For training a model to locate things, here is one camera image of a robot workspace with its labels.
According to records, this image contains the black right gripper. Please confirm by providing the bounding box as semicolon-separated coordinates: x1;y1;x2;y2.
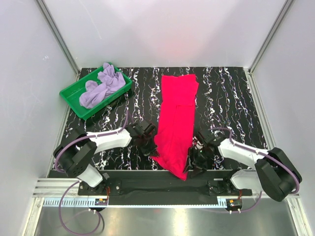
183;145;212;177

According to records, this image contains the red t shirt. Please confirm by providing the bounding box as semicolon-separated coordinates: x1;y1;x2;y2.
152;74;199;181

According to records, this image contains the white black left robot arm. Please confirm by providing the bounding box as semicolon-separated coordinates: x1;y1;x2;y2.
53;120;158;195

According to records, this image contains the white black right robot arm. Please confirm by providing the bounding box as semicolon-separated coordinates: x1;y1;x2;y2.
184;128;302;202

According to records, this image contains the right orange connector box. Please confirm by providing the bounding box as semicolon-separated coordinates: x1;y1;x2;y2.
226;198;243;214

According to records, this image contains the lavender t shirt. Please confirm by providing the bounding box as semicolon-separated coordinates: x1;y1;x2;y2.
79;62;126;109

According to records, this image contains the left small circuit board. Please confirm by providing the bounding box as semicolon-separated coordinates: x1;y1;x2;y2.
94;198;108;206

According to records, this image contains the green plastic bin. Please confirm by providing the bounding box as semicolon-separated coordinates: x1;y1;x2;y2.
60;62;132;120

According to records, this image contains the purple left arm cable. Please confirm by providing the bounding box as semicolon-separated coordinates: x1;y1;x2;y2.
54;110;131;234

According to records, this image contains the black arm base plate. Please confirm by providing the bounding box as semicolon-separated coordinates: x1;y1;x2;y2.
91;170;237;203

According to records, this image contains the aluminium frame profile left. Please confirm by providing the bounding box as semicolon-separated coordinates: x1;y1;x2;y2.
35;0;81;77

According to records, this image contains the aluminium frame profile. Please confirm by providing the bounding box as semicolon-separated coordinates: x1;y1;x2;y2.
35;0;81;77
248;0;295;75

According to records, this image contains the grey slotted cable duct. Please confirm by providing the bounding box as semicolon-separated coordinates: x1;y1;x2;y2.
43;197;227;208

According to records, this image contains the aluminium front rail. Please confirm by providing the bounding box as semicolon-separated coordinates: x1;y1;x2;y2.
31;178;301;199

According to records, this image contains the aluminium frame profile right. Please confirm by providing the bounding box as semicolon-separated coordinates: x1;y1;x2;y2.
248;0;295;75

